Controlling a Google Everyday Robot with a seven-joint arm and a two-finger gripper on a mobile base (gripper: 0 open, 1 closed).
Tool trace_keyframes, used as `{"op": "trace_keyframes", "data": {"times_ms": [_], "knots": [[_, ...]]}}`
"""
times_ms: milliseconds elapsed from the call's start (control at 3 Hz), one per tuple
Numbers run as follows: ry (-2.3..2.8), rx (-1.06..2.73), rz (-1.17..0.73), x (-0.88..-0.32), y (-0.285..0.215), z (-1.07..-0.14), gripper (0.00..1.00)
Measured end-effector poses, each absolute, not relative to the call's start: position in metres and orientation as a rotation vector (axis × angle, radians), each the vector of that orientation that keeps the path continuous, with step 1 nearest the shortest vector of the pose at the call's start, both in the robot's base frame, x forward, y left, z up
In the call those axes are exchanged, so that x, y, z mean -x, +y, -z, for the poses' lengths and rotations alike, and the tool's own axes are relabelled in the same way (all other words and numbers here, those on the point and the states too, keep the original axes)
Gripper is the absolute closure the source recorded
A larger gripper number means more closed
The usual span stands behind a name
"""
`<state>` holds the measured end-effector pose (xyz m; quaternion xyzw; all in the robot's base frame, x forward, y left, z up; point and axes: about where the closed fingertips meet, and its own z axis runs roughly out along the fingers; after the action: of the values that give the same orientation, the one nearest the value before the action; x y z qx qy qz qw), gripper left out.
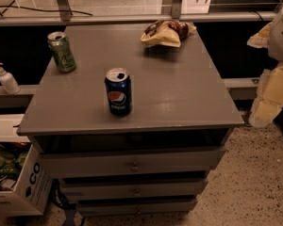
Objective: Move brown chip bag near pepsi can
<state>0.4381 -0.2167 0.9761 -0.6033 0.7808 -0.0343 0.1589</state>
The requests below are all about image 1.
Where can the green snack bags in box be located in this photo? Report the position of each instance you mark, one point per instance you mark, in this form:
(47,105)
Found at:
(11,163)

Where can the green soda can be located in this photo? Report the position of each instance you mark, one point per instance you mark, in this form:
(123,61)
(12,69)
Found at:
(59,45)

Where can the white pump bottle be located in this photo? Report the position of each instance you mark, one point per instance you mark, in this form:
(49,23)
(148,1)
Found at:
(8,81)

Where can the brown chip bag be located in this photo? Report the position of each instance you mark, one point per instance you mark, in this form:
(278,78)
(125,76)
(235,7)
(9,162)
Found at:
(167,33)

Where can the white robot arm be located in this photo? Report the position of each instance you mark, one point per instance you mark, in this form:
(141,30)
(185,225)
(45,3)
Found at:
(269,101)

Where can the grey drawer cabinet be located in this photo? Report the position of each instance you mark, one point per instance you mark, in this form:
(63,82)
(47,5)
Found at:
(154,159)

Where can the white cardboard box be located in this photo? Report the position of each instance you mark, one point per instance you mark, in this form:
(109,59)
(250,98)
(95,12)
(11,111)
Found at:
(30,193)

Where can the blue pepsi can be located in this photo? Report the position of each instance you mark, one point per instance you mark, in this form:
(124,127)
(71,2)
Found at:
(118,87)

